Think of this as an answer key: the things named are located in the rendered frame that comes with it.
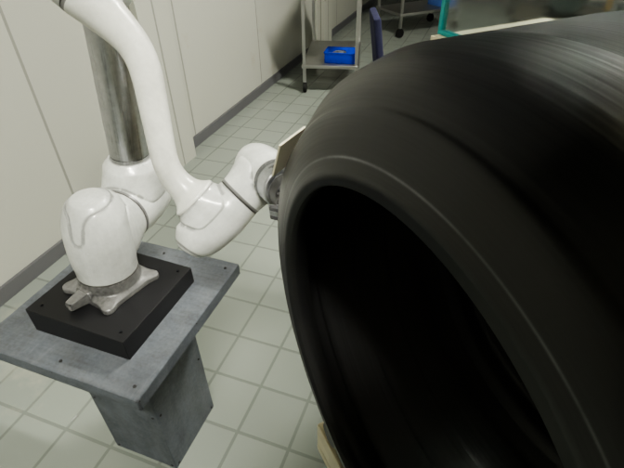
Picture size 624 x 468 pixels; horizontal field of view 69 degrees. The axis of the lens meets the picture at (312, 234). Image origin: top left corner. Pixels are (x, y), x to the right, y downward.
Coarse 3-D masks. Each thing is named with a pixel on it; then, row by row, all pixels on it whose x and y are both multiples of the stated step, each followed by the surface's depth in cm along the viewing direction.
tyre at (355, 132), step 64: (384, 64) 33; (448, 64) 27; (512, 64) 25; (576, 64) 23; (320, 128) 37; (384, 128) 29; (448, 128) 25; (512, 128) 23; (576, 128) 21; (320, 192) 44; (384, 192) 30; (448, 192) 24; (512, 192) 22; (576, 192) 20; (320, 256) 66; (384, 256) 72; (448, 256) 25; (512, 256) 22; (576, 256) 19; (320, 320) 67; (384, 320) 73; (448, 320) 75; (512, 320) 22; (576, 320) 19; (320, 384) 60; (384, 384) 70; (448, 384) 72; (512, 384) 68; (576, 384) 20; (384, 448) 65; (448, 448) 66; (512, 448) 66; (576, 448) 21
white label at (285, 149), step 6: (300, 132) 49; (288, 138) 48; (294, 138) 49; (282, 144) 47; (288, 144) 48; (294, 144) 50; (282, 150) 49; (288, 150) 50; (276, 156) 49; (282, 156) 50; (288, 156) 51; (276, 162) 50; (282, 162) 51; (276, 168) 51; (282, 168) 53; (276, 174) 52
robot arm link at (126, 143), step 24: (96, 48) 102; (96, 72) 105; (120, 72) 105; (120, 96) 108; (120, 120) 112; (120, 144) 115; (144, 144) 119; (120, 168) 118; (144, 168) 120; (120, 192) 119; (144, 192) 121
